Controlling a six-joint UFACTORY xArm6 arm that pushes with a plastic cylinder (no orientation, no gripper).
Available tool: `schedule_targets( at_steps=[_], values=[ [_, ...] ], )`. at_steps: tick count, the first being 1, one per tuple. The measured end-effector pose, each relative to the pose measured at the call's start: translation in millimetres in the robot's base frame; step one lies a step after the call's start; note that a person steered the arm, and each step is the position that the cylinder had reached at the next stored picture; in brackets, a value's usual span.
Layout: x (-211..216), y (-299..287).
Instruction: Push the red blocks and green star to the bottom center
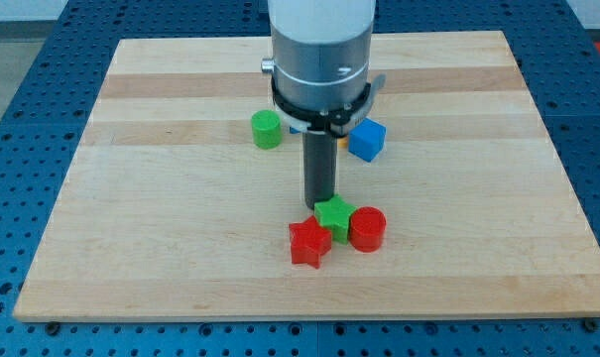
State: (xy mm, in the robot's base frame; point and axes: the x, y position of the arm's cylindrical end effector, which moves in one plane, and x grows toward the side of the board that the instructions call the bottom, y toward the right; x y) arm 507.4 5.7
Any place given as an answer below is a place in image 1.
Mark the black and white clamp ring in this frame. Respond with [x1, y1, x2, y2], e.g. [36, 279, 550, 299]
[271, 73, 386, 138]

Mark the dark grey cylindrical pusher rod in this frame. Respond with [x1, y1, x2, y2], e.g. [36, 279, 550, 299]
[302, 133, 337, 209]

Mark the green star block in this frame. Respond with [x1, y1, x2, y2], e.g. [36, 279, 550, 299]
[314, 194, 357, 245]

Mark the red cylinder block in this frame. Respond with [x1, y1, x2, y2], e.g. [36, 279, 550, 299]
[348, 206, 387, 253]

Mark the red star block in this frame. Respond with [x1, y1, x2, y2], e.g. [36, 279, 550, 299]
[289, 215, 332, 269]

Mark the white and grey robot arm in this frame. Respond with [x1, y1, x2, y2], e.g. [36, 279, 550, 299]
[261, 0, 385, 208]

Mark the yellow block behind arm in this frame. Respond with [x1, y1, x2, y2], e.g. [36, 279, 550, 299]
[336, 137, 349, 149]

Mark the blue cube block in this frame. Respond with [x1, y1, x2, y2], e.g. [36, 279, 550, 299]
[348, 118, 387, 163]

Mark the green cylinder block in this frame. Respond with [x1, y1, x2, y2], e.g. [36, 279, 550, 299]
[251, 110, 283, 150]

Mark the wooden board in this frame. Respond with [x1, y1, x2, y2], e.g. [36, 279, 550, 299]
[14, 31, 600, 322]

